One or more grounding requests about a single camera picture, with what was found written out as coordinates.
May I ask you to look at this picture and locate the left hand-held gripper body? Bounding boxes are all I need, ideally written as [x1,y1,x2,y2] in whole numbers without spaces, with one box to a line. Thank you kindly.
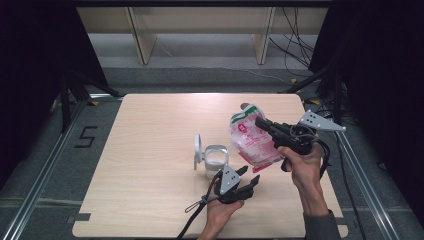
[214,163,256,205]

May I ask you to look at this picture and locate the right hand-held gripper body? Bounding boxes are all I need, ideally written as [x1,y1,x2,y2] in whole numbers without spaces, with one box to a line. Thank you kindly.
[266,109,347,156]

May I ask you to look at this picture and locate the clear jar with white lid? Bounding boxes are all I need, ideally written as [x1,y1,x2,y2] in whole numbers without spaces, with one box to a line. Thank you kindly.
[193,133,230,180]

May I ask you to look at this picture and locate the pink and white plastic bag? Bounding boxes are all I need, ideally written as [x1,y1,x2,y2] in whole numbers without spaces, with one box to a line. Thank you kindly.
[229,103,284,174]

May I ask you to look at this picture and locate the person's left hand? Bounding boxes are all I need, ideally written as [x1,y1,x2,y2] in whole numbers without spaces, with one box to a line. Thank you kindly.
[206,178,246,232]

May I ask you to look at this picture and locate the person's right hand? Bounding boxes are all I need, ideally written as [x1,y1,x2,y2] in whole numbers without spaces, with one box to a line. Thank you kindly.
[278,141,329,218]

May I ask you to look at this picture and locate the black metal stand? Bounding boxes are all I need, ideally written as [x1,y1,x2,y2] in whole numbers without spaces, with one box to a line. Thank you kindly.
[59,69,123,134]
[279,63,344,129]

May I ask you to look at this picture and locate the black curtain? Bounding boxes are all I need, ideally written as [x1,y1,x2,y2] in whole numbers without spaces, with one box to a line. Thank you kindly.
[0,0,109,188]
[309,0,424,228]

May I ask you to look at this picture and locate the light wooden shelf unit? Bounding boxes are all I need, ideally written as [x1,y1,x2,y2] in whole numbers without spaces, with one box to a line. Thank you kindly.
[76,6,329,66]

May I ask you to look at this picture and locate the thin grey cord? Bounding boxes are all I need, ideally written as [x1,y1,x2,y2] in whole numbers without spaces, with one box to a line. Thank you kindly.
[184,194,218,214]

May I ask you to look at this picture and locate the black floor cables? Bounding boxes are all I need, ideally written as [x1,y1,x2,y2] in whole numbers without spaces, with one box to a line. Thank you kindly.
[304,98,366,240]

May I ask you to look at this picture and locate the bundle of black cables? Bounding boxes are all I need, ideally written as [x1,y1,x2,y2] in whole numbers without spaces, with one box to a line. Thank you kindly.
[269,7,316,78]

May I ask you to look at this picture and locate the aluminium floor rail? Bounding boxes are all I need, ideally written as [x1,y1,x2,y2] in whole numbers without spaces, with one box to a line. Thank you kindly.
[333,126,401,240]
[0,93,124,240]

